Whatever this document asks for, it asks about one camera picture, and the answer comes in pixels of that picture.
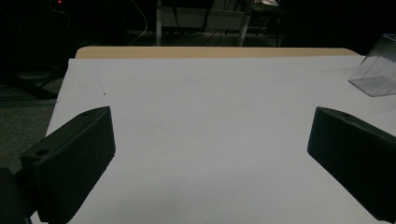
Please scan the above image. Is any white cable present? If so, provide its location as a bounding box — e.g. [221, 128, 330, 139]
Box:
[126, 0, 149, 47]

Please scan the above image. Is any white metal table frame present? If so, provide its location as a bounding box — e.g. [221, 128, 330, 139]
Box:
[154, 0, 254, 48]

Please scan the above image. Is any clear plastic box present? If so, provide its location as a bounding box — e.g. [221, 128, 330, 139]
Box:
[347, 33, 396, 98]

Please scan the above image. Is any white sheet on table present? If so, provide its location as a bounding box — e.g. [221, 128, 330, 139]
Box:
[30, 55, 396, 224]

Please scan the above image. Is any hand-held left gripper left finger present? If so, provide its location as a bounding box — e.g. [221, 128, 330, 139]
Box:
[20, 105, 117, 224]

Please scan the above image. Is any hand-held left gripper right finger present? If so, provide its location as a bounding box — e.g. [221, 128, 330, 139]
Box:
[306, 105, 396, 224]

